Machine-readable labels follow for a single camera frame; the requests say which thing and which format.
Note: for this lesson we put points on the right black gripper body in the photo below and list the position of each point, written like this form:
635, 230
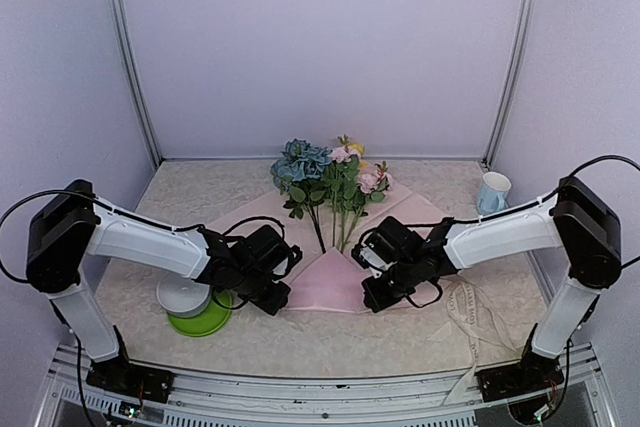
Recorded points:
403, 284

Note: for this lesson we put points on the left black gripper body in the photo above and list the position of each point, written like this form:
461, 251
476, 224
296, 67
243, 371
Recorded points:
250, 289

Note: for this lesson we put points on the pink wrapping paper sheet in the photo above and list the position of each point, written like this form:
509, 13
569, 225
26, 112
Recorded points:
331, 281

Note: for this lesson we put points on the pink fake rose stem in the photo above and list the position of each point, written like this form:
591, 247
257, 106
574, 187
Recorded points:
370, 186

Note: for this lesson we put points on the pale pink fake flower stem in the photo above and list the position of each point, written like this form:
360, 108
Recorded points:
337, 178

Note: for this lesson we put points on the blue fake flower bunch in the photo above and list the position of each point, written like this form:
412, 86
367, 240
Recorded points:
299, 174

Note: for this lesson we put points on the yellow fake flower stem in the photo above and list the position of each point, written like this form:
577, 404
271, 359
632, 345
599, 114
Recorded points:
358, 149

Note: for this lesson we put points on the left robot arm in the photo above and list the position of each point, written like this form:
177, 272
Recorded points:
204, 267

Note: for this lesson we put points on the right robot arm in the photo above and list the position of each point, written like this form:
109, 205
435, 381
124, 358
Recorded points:
571, 217

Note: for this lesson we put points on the green plastic plate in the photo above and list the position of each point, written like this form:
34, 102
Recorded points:
209, 321

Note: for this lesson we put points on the white ceramic bowl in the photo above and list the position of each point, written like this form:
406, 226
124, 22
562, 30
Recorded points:
182, 297

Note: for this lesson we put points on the beige printed ribbon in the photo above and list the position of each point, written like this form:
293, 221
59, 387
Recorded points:
463, 301

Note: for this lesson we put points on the light blue mug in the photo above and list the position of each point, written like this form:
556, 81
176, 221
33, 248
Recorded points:
493, 193

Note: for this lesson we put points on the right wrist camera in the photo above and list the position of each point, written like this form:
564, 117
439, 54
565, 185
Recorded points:
367, 259

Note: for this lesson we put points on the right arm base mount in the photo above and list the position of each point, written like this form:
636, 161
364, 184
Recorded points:
517, 379

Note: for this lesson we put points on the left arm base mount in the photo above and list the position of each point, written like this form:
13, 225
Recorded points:
132, 380

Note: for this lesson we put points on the front aluminium rail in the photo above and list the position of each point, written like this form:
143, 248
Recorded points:
200, 398

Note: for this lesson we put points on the right aluminium frame post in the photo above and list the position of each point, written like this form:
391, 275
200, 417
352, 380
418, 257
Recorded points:
516, 58

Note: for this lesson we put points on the aluminium frame post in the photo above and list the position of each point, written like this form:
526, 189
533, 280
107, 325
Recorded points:
127, 55
516, 58

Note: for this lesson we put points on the left aluminium frame post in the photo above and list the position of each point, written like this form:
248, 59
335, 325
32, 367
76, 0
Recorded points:
127, 55

